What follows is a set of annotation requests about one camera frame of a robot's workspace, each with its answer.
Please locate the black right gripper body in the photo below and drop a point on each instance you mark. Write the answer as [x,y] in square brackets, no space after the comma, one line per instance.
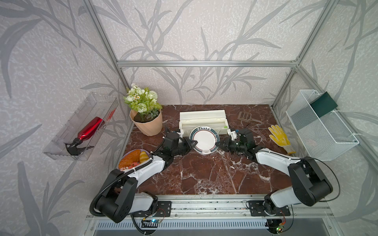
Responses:
[236,147]

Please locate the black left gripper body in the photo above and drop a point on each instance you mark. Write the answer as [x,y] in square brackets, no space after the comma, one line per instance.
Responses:
[181,148]

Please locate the white plate green rim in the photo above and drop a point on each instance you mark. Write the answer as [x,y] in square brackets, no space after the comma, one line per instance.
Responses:
[207,139]

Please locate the cream plastic wrap dispenser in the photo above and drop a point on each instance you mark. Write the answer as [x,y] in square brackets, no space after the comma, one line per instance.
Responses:
[215,119]

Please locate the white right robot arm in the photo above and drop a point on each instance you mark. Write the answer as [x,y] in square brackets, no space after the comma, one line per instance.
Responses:
[309,183]

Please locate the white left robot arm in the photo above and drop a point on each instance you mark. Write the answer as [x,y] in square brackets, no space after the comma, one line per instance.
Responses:
[118,196]

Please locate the purple plate with food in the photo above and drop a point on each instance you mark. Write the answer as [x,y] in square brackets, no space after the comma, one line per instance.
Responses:
[133,159]

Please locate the brown slotted spatula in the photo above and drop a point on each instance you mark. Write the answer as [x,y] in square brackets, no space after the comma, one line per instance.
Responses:
[247,117]

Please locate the terracotta flower pot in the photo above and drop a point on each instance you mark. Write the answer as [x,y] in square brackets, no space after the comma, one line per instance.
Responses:
[151,128]

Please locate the yellow rubber glove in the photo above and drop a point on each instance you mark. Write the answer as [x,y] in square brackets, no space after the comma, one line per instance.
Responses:
[279,137]

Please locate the white green artificial flowers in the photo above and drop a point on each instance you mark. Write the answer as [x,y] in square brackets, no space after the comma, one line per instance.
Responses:
[144,101]

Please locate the red spray bottle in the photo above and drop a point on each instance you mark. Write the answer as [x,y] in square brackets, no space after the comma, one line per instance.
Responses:
[86,133]

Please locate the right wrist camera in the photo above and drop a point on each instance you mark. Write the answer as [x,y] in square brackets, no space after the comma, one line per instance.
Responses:
[233,134]

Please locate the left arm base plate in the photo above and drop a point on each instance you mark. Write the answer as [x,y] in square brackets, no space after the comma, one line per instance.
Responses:
[159,209]

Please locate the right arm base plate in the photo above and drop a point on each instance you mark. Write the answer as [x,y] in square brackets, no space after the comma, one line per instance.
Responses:
[264,208]

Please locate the white wire mesh basket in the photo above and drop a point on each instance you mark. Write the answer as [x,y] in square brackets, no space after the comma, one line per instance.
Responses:
[324,138]

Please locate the clear wall-mounted plastic bin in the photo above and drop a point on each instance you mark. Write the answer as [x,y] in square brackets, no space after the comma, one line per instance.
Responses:
[94,105]

